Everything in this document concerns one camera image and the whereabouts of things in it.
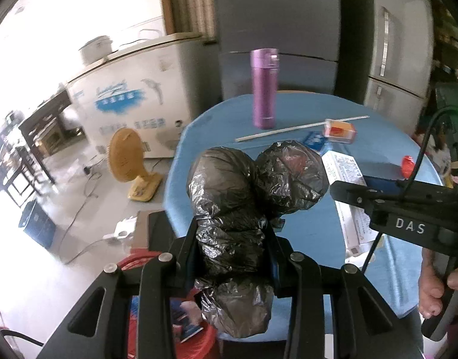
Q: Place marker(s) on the striped brown panel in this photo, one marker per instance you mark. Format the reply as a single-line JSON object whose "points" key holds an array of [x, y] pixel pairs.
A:
{"points": [[187, 0]]}

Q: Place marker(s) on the red plastic basket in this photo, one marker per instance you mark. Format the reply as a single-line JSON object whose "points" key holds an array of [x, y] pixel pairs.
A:
{"points": [[208, 344]]}

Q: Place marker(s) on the white rice cooker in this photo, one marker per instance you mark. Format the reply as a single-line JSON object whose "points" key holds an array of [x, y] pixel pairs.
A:
{"points": [[96, 50]]}

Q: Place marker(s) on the grey cabinet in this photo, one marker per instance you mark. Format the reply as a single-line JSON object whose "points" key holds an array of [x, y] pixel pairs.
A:
{"points": [[277, 15]]}

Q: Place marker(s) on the white plastic stick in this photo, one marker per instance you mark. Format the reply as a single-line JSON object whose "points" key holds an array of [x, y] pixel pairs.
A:
{"points": [[288, 129]]}

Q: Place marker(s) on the blue toothpaste box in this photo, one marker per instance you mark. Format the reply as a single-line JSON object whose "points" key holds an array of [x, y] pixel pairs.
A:
{"points": [[314, 141]]}

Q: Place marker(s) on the printed blue packet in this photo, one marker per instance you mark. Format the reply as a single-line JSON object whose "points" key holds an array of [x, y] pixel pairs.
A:
{"points": [[187, 318]]}

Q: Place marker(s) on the orange and white box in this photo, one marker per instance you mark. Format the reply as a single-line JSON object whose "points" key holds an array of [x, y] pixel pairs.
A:
{"points": [[341, 131]]}

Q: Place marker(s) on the yellow floor fan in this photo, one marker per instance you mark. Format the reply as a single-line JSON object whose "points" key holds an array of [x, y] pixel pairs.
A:
{"points": [[126, 155]]}

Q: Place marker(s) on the blue tablecloth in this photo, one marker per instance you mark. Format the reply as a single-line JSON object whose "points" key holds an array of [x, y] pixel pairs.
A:
{"points": [[363, 146]]}

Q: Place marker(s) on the person's right hand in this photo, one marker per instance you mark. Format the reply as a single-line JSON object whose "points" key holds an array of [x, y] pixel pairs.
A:
{"points": [[431, 291]]}

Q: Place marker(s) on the white paper box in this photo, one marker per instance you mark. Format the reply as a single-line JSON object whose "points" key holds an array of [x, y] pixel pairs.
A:
{"points": [[345, 174]]}

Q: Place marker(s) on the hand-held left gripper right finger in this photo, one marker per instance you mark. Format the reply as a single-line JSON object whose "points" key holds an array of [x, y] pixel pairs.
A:
{"points": [[279, 269]]}

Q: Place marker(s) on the black plastic bag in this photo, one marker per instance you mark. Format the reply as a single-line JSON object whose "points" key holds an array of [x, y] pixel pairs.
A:
{"points": [[292, 179], [229, 232]]}

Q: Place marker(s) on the dark wooden table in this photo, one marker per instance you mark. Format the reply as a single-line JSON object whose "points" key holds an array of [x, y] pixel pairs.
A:
{"points": [[45, 114]]}

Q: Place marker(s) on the red plastic bag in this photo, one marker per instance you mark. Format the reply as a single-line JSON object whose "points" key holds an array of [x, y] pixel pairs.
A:
{"points": [[408, 165]]}

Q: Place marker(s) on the shelf with goods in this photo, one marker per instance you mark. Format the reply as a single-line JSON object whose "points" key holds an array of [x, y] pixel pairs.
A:
{"points": [[451, 37]]}

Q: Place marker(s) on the silver refrigerator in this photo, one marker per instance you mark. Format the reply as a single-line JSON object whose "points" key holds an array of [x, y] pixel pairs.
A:
{"points": [[397, 45]]}

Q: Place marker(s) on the dark blue waste bin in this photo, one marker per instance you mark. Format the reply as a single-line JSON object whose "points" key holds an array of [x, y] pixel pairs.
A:
{"points": [[36, 224]]}

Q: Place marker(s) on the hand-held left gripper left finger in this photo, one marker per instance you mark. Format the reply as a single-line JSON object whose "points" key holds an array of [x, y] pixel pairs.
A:
{"points": [[185, 261]]}

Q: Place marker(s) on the white chest freezer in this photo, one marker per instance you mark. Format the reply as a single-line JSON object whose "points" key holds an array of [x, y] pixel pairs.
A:
{"points": [[139, 93]]}

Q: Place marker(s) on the white power strip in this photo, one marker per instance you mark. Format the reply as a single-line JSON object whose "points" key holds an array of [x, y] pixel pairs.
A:
{"points": [[122, 230]]}

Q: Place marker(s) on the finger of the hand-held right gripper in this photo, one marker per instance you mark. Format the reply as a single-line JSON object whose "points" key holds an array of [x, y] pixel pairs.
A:
{"points": [[382, 184], [348, 194]]}

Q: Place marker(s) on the purple thermos bottle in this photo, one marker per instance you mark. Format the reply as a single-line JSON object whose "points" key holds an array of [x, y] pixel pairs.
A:
{"points": [[264, 89]]}

